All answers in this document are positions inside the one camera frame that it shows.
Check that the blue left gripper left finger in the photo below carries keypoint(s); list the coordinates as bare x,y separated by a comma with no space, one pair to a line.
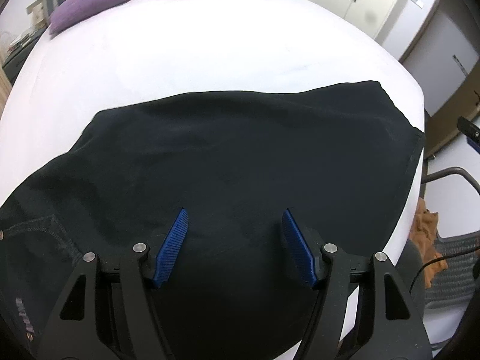
170,247

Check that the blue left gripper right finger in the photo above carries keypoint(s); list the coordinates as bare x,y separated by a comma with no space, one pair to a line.
304,259

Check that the black denim pants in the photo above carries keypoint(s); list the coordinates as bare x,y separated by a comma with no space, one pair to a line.
343,158

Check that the orange cloth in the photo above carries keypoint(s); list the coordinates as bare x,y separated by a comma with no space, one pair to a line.
423,234

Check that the white wardrobe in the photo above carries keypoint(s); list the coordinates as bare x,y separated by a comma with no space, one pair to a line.
437,41

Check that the dark nightstand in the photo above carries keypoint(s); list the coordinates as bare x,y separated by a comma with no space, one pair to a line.
17,58

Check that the purple pillow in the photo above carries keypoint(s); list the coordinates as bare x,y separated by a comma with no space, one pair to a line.
72,12

